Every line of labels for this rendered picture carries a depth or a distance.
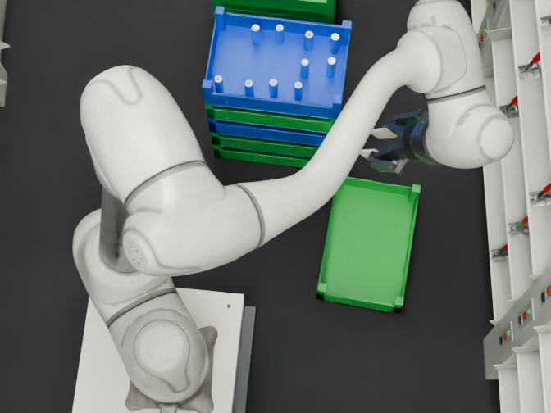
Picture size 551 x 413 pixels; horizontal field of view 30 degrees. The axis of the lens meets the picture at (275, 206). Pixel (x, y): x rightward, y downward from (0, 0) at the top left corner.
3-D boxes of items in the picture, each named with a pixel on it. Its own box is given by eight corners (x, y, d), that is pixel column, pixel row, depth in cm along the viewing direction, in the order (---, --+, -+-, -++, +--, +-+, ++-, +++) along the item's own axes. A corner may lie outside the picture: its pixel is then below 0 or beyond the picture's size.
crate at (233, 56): (204, 103, 227) (201, 88, 219) (218, 23, 233) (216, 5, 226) (339, 120, 225) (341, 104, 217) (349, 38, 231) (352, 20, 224)
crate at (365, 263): (399, 313, 243) (403, 306, 236) (316, 298, 245) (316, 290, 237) (417, 196, 253) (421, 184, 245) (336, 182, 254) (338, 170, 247)
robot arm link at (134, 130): (104, 339, 208) (59, 246, 213) (176, 306, 213) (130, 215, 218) (120, 197, 137) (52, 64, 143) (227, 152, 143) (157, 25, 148)
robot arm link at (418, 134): (416, 148, 178) (398, 149, 184) (455, 174, 181) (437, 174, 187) (439, 103, 180) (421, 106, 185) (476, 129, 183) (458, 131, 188)
